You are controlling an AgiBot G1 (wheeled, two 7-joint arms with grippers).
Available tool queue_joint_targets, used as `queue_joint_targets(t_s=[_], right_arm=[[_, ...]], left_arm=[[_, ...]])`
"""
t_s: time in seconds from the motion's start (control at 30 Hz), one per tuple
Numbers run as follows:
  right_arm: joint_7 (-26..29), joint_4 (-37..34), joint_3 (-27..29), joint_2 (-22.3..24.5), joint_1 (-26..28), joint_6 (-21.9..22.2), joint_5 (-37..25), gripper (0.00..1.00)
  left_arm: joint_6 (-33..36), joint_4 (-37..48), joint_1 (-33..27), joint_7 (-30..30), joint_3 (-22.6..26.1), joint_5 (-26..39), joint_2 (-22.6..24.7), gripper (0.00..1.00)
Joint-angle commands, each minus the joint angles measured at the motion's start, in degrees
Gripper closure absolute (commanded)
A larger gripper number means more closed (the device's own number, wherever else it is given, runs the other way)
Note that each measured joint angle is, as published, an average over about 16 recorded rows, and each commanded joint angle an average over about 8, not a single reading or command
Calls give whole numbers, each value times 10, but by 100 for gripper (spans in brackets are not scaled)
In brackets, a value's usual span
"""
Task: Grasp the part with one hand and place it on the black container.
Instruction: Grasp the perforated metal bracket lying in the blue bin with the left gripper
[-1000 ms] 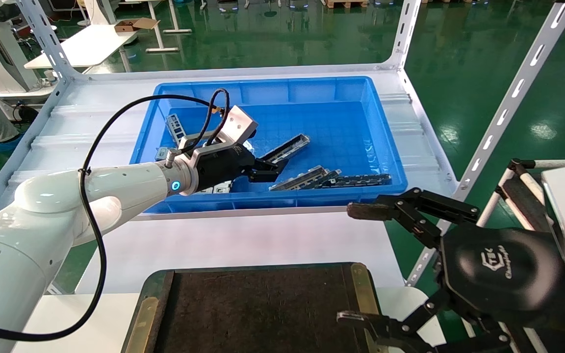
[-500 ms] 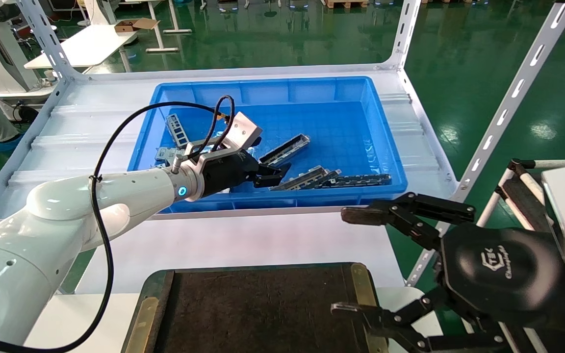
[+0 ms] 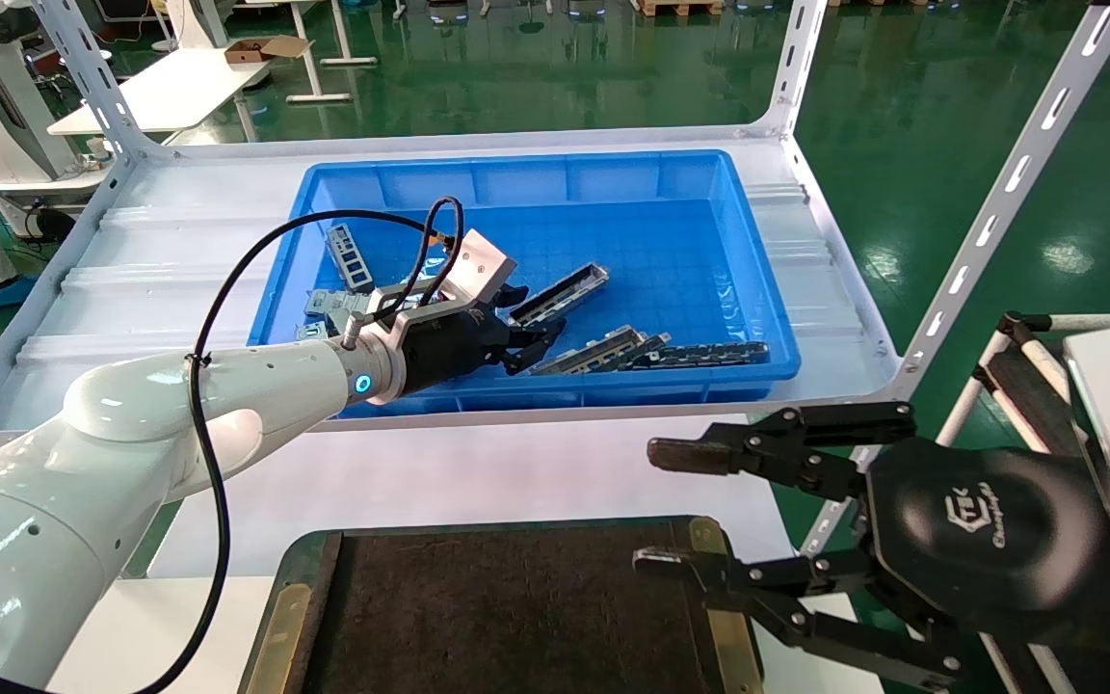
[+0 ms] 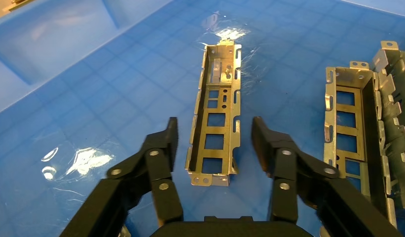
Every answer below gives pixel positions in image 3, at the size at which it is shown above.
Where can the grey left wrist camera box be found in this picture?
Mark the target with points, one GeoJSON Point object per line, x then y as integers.
{"type": "Point", "coordinates": [478, 265]}

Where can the long dark metal part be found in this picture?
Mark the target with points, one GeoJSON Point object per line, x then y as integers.
{"type": "Point", "coordinates": [709, 354]}

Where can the open cardboard box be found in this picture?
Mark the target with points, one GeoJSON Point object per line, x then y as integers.
{"type": "Point", "coordinates": [261, 50]}

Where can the white work table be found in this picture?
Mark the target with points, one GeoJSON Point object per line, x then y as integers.
{"type": "Point", "coordinates": [179, 92]}

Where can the blue plastic bin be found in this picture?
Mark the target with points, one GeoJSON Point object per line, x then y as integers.
{"type": "Point", "coordinates": [613, 183]}

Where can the black container with brass strips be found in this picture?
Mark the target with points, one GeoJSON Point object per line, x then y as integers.
{"type": "Point", "coordinates": [516, 617]}

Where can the silver metal channel part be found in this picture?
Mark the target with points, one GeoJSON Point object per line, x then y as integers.
{"type": "Point", "coordinates": [569, 286]}
{"type": "Point", "coordinates": [589, 352]}
{"type": "Point", "coordinates": [640, 349]}

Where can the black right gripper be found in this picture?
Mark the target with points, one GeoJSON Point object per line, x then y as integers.
{"type": "Point", "coordinates": [989, 535]}

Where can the dark perforated metal part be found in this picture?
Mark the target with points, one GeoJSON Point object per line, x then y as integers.
{"type": "Point", "coordinates": [351, 255]}

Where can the wooden pallet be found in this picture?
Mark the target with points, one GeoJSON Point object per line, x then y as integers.
{"type": "Point", "coordinates": [680, 8]}

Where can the white table leg frame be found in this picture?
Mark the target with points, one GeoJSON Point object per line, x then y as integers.
{"type": "Point", "coordinates": [306, 53]}

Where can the white pipe cart black shelves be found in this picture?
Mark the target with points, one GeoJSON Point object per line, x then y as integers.
{"type": "Point", "coordinates": [1027, 386]}

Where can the white metal shelf rack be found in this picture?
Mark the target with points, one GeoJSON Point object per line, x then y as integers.
{"type": "Point", "coordinates": [150, 270]}

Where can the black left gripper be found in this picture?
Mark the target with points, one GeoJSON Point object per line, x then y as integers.
{"type": "Point", "coordinates": [449, 352]}

